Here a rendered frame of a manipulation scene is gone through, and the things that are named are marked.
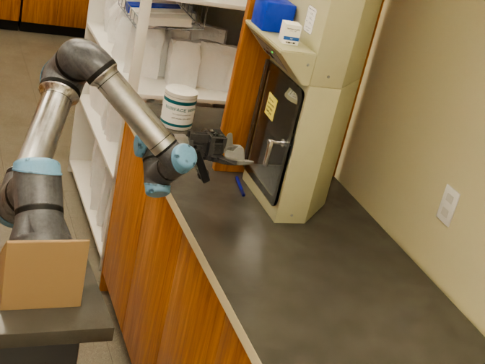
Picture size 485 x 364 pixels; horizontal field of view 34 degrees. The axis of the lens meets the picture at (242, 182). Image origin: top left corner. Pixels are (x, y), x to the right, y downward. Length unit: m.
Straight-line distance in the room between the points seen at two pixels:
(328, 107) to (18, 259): 1.06
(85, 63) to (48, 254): 0.56
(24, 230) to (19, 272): 0.10
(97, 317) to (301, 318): 0.54
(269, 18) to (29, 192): 0.96
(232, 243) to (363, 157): 0.74
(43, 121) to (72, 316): 0.55
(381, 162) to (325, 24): 0.67
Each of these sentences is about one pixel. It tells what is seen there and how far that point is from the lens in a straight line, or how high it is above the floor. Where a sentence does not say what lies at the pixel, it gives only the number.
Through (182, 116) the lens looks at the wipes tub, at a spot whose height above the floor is 1.00.
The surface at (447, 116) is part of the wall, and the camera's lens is 2.50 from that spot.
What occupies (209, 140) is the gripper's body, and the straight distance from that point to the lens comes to 2.35.
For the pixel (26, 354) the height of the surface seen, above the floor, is 0.83.
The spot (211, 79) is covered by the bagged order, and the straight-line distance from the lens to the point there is 3.69.
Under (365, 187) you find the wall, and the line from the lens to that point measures 2.87.
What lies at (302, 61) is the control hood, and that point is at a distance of 2.32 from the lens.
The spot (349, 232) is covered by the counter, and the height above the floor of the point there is 0.94.
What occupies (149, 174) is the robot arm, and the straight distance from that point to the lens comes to 2.26.
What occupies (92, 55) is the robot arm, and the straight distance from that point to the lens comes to 2.16.
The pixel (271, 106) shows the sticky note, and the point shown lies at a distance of 2.57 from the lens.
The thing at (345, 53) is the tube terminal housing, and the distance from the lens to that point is 2.38.
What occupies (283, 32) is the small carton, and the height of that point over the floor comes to 1.54.
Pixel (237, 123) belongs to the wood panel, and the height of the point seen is 1.13.
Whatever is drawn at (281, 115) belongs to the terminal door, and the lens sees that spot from 2.50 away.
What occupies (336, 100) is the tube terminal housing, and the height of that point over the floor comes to 1.37.
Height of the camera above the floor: 2.07
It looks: 24 degrees down
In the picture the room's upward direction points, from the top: 13 degrees clockwise
